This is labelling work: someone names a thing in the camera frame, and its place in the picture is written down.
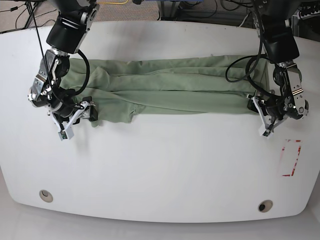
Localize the yellow cable on floor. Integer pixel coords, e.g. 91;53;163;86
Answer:
98;0;131;6

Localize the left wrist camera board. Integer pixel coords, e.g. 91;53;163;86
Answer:
262;130;272;138

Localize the white power strip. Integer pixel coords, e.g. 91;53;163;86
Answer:
297;5;320;20

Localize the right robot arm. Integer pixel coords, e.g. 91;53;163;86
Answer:
28;0;100;140

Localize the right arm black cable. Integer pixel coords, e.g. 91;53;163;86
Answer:
27;0;91;111

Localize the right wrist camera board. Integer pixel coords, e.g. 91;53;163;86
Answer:
58;131;68;141

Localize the left table cable grommet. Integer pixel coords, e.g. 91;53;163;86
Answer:
39;190;54;203

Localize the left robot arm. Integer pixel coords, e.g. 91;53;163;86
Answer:
245;0;309;138

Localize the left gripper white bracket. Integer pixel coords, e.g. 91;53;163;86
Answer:
246;94;288;138

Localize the right table cable grommet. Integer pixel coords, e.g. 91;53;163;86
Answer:
257;199;273;213

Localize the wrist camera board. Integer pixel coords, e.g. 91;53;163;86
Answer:
262;130;272;138
58;131;68;141

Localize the green t-shirt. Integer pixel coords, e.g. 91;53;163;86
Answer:
75;55;255;124

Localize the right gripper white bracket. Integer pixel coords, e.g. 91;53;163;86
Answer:
48;96;98;140

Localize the table cable grommet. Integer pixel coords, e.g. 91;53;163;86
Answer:
257;199;273;213
39;190;54;203

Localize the red tape rectangle marking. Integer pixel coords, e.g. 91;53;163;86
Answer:
278;139;303;177

